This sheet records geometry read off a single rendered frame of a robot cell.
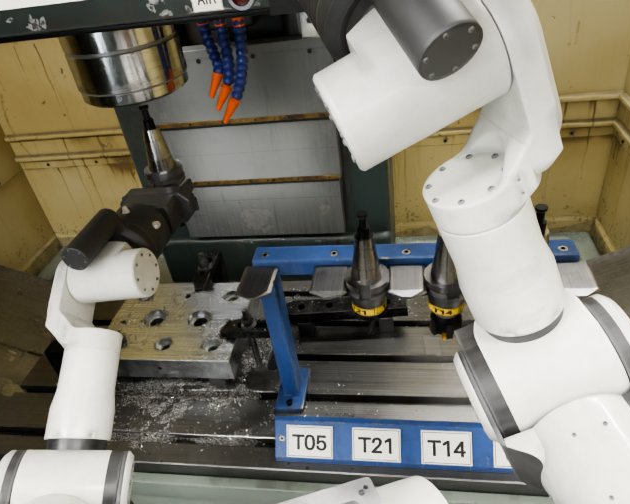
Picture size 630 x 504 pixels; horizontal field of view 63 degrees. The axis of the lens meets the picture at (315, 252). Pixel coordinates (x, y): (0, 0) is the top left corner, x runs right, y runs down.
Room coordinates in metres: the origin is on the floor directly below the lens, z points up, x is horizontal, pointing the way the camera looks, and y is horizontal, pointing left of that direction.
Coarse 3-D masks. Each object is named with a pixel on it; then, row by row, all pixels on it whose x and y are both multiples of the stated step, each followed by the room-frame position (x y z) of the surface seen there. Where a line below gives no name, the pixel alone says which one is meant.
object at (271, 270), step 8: (248, 272) 0.63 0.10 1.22; (256, 272) 0.63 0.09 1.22; (264, 272) 0.62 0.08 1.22; (272, 272) 0.62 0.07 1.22; (240, 280) 0.62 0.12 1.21; (248, 280) 0.61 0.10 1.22; (256, 280) 0.61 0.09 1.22; (264, 280) 0.60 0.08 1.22; (272, 280) 0.60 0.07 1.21; (240, 288) 0.59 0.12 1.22; (248, 288) 0.59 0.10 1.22; (256, 288) 0.59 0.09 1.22; (264, 288) 0.58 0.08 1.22; (272, 288) 0.59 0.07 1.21; (240, 296) 0.58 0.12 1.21; (248, 296) 0.57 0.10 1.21; (256, 296) 0.57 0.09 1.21; (264, 296) 0.57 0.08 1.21
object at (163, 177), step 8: (176, 160) 0.81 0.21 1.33; (176, 168) 0.78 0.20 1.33; (152, 176) 0.78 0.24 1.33; (160, 176) 0.77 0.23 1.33; (168, 176) 0.77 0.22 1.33; (176, 176) 0.78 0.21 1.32; (184, 176) 0.79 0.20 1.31; (152, 184) 0.77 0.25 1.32; (160, 184) 0.78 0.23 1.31; (168, 184) 0.77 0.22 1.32; (176, 184) 0.77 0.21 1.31
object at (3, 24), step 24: (96, 0) 0.57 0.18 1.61; (120, 0) 0.57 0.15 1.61; (144, 0) 0.56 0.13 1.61; (168, 0) 0.56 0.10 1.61; (264, 0) 0.54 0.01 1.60; (0, 24) 0.60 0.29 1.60; (24, 24) 0.59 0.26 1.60; (48, 24) 0.59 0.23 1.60; (72, 24) 0.58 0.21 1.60; (96, 24) 0.58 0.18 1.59; (120, 24) 0.57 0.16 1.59; (144, 24) 0.57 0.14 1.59; (168, 24) 0.57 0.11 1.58
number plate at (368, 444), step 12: (360, 432) 0.51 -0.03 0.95; (372, 432) 0.50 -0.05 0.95; (384, 432) 0.50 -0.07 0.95; (396, 432) 0.50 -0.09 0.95; (360, 444) 0.50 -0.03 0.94; (372, 444) 0.49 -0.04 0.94; (384, 444) 0.49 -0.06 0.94; (396, 444) 0.49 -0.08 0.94; (360, 456) 0.48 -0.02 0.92; (372, 456) 0.48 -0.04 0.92; (384, 456) 0.48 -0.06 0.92; (396, 456) 0.47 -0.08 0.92
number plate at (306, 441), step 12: (288, 432) 0.53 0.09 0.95; (300, 432) 0.53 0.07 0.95; (312, 432) 0.52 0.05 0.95; (324, 432) 0.52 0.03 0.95; (288, 444) 0.52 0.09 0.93; (300, 444) 0.52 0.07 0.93; (312, 444) 0.51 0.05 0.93; (324, 444) 0.51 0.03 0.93; (288, 456) 0.51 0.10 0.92; (300, 456) 0.50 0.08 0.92; (312, 456) 0.50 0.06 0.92; (324, 456) 0.50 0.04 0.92
